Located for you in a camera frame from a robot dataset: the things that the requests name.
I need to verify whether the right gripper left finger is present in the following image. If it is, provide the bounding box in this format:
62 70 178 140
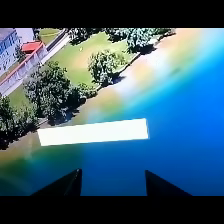
30 168 83 197

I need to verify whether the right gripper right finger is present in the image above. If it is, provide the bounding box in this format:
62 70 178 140
144 169 193 197

